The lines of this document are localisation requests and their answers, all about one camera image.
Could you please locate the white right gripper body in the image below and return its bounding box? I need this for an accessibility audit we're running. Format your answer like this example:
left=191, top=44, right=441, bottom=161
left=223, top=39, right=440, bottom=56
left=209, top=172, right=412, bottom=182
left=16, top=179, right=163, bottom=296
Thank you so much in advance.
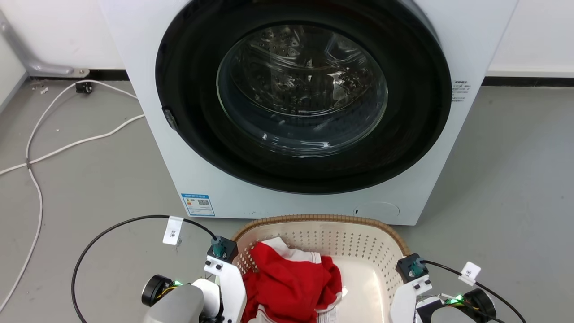
left=390, top=280, right=434, bottom=323

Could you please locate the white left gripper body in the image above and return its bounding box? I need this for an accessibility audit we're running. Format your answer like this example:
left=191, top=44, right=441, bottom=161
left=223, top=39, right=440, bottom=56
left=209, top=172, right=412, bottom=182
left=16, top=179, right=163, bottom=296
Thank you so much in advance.
left=204, top=256, right=248, bottom=323

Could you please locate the cream perforated laundry basket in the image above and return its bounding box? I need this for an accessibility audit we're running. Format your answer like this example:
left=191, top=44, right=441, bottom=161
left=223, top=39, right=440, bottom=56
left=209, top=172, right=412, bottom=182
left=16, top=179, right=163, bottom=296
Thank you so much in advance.
left=231, top=214, right=411, bottom=323

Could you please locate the red and white garment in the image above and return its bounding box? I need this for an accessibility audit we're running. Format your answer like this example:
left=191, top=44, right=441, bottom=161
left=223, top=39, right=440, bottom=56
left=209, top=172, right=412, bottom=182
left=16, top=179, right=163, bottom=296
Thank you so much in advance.
left=241, top=237, right=344, bottom=323

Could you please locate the blue energy label sticker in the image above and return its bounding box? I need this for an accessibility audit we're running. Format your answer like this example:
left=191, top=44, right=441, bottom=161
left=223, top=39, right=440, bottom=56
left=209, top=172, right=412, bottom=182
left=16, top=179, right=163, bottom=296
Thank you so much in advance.
left=181, top=193, right=215, bottom=217

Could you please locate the black round washer door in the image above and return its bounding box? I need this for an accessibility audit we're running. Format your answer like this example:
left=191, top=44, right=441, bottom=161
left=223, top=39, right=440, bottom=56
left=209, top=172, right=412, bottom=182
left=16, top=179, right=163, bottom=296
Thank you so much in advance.
left=155, top=0, right=452, bottom=195

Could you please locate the small printed text sticker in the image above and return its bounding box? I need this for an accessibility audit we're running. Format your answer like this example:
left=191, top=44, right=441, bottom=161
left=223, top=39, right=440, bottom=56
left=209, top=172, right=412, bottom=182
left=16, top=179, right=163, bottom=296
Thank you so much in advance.
left=452, top=80, right=470, bottom=103

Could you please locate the white front-load washing machine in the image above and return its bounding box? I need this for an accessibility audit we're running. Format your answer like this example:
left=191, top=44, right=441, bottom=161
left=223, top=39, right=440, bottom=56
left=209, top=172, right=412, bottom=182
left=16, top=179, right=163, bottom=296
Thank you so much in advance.
left=98, top=0, right=519, bottom=226

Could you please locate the white paper cable tag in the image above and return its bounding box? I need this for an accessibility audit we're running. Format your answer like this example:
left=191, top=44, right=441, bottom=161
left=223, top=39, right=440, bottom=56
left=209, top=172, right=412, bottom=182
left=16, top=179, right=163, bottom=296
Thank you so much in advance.
left=458, top=262, right=482, bottom=287
left=162, top=216, right=184, bottom=246

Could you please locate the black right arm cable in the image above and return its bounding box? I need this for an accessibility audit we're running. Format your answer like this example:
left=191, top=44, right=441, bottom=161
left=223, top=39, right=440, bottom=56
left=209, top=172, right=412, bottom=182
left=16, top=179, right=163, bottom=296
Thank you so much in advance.
left=421, top=259, right=528, bottom=323

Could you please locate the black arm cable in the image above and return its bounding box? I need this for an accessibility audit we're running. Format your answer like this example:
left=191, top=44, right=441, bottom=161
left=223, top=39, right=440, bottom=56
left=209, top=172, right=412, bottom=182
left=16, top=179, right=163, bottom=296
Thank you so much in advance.
left=71, top=214, right=219, bottom=323
left=421, top=259, right=528, bottom=323

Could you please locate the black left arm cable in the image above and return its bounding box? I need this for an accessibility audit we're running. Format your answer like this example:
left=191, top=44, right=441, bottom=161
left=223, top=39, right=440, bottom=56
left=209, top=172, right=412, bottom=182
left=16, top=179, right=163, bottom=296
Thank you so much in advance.
left=71, top=214, right=219, bottom=323

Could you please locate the white straight floor cable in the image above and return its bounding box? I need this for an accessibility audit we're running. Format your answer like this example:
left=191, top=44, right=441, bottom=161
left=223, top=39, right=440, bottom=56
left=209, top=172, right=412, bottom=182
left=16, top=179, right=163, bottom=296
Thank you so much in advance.
left=0, top=113, right=146, bottom=176

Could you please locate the long white looping floor cable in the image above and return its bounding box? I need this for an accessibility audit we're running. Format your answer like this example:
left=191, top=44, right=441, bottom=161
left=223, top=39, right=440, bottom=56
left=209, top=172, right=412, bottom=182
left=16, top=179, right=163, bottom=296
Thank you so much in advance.
left=0, top=79, right=139, bottom=313

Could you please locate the grey drain hose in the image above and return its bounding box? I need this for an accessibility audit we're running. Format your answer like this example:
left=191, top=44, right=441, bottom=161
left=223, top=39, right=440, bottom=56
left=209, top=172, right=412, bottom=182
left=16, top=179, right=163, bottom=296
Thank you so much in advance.
left=0, top=10, right=90, bottom=78

